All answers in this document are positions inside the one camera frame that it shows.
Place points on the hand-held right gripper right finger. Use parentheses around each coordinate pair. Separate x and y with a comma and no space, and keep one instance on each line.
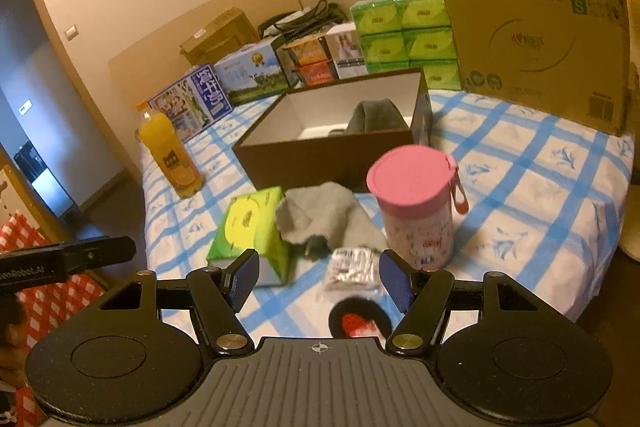
(395,277)

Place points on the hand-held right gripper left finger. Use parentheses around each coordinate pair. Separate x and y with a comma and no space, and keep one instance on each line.
(245,279)

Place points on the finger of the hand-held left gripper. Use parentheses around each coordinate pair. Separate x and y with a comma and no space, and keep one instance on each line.
(105,249)

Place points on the black and red fabric item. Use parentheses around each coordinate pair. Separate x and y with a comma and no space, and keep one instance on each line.
(340,317)

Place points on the light grey towel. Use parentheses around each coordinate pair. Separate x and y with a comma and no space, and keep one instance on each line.
(325,212)

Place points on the brown cardboard box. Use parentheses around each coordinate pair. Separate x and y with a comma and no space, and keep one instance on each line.
(300,167)
(220,37)

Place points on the dark grey towel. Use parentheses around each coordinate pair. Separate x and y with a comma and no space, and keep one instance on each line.
(375,117)

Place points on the clear plastic wrapped packet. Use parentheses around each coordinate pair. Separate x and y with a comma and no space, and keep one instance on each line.
(350,269)

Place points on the red checked cloth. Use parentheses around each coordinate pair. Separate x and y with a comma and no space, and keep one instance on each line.
(65,307)

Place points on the pink lid cartoon cup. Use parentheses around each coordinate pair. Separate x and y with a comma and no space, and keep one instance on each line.
(410,217)

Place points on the yellow-green tissue packet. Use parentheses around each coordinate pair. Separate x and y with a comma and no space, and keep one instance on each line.
(245,217)

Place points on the black appliance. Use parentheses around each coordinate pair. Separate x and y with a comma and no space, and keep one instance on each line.
(30,162)

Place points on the orange juice bottle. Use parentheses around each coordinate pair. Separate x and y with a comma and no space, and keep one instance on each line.
(172,157)

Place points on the blue checked bedsheet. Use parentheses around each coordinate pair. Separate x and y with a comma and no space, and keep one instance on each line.
(525,187)

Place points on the blue milk carton box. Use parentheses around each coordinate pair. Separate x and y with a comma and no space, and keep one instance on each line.
(195,99)

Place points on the green meadow milk box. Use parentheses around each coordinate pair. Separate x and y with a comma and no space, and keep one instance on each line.
(250,77)

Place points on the wooden headboard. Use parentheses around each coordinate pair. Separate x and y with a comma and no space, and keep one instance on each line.
(160,52)

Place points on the red snack box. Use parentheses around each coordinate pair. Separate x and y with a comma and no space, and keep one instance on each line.
(317,74)

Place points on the white picture box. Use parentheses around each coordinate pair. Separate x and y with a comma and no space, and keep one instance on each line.
(347,52)

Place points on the orange snack box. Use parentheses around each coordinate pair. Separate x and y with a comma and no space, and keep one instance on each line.
(310,52)

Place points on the stack of green tissue packs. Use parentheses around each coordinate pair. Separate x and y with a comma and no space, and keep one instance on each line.
(400,37)

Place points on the large printed cardboard box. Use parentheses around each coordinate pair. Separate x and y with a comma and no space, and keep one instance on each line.
(540,47)

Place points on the white light switch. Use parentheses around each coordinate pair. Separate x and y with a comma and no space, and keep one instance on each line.
(71,32)

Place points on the wooden door frame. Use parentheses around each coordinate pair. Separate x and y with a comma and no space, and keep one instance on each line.
(50,32)

